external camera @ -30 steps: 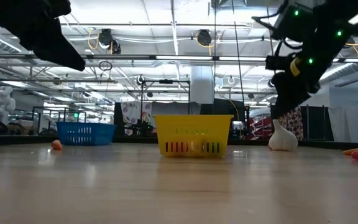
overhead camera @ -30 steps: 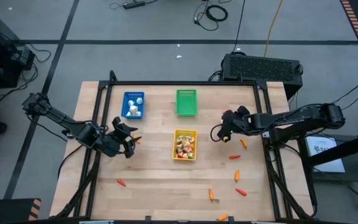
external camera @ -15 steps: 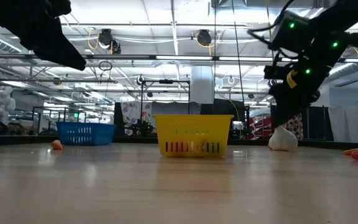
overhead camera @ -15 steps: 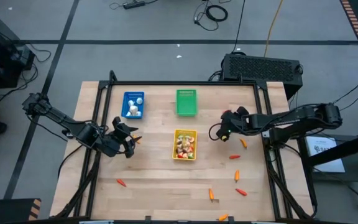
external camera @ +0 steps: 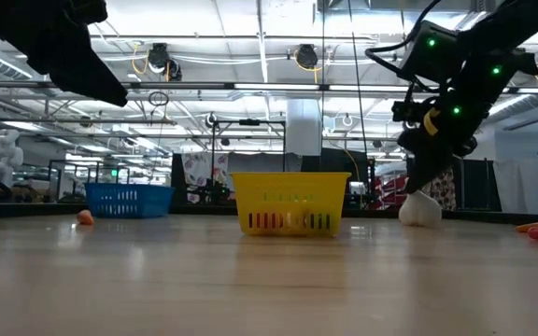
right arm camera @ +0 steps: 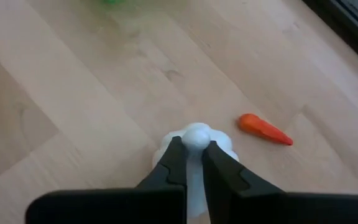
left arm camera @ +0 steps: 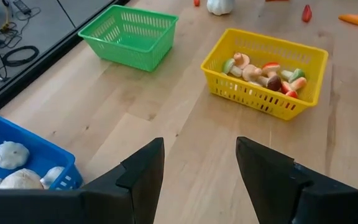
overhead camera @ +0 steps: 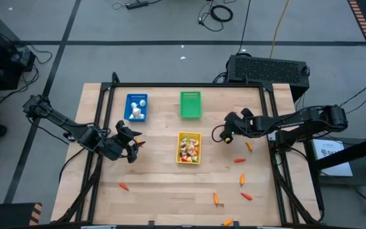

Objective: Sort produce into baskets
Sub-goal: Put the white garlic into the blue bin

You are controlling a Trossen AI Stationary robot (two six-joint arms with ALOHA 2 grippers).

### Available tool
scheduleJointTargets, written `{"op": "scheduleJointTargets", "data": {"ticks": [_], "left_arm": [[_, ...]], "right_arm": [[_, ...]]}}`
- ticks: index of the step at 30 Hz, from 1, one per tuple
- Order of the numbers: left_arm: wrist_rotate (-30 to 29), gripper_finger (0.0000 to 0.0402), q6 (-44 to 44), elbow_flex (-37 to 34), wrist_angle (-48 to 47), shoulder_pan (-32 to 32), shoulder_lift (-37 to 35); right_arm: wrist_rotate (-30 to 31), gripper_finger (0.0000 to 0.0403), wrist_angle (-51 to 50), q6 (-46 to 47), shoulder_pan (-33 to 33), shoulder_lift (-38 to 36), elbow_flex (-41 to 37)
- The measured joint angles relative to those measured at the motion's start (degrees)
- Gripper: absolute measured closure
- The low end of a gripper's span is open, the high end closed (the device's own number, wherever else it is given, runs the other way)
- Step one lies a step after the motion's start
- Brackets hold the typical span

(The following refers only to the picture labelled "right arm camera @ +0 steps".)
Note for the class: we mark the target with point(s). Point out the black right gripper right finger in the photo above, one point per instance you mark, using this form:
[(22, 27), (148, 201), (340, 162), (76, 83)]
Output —
[(275, 208)]

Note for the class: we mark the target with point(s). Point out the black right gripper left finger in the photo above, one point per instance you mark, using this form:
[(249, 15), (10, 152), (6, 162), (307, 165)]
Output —
[(110, 208)]

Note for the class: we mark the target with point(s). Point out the red chili pepper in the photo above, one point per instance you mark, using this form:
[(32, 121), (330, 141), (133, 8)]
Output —
[(259, 127)]

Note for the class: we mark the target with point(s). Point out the large white garlic bulb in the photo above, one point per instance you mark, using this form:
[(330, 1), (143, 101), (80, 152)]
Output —
[(196, 140)]

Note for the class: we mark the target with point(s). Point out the green plastic basket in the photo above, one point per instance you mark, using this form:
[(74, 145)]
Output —
[(110, 1)]

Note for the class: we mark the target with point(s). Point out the black metal table frame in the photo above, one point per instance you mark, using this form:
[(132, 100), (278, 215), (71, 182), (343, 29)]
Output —
[(353, 34)]

